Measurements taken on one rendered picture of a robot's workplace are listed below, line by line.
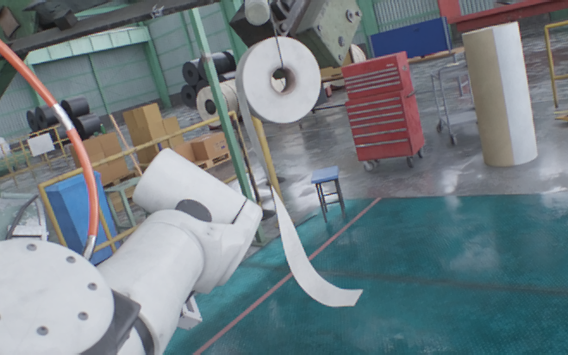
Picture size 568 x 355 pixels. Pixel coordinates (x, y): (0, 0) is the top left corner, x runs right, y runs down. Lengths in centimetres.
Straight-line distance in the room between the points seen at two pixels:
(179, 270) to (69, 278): 11
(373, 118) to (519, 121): 153
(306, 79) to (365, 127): 442
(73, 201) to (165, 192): 458
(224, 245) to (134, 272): 11
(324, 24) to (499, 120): 379
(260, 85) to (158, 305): 61
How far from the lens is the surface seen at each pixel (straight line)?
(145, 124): 1033
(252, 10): 66
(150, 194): 46
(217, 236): 39
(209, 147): 853
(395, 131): 519
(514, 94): 472
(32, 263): 26
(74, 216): 504
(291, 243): 89
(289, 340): 275
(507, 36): 466
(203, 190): 45
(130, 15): 107
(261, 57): 87
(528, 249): 322
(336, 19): 109
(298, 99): 89
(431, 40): 913
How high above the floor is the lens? 149
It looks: 14 degrees down
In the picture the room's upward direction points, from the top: 16 degrees counter-clockwise
